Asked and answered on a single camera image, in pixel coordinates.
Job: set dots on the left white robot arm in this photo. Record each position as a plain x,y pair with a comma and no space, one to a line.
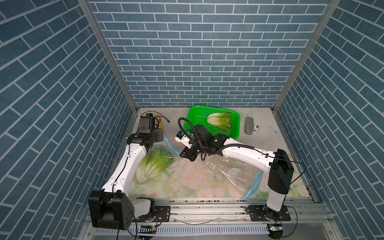
110,207

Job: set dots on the green plastic basket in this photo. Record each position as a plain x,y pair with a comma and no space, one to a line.
197,115

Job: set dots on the chinese cabbage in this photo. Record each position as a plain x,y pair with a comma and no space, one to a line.
222,120
153,164

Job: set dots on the grey cylindrical object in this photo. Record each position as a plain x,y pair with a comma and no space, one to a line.
249,126

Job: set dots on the clear zipper bag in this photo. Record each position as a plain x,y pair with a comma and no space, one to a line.
239,179
166,173

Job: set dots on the small white clip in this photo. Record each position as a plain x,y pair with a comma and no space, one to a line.
256,128

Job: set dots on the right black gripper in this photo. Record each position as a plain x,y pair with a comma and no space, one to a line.
187,151

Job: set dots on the aluminium rail frame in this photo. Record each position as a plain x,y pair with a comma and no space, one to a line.
224,219

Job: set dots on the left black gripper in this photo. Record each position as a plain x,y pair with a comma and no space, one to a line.
160,136

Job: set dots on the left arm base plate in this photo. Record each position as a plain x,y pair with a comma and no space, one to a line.
156,215

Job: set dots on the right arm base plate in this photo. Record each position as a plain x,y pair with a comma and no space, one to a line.
261,213

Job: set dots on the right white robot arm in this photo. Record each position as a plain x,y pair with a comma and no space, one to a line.
276,164

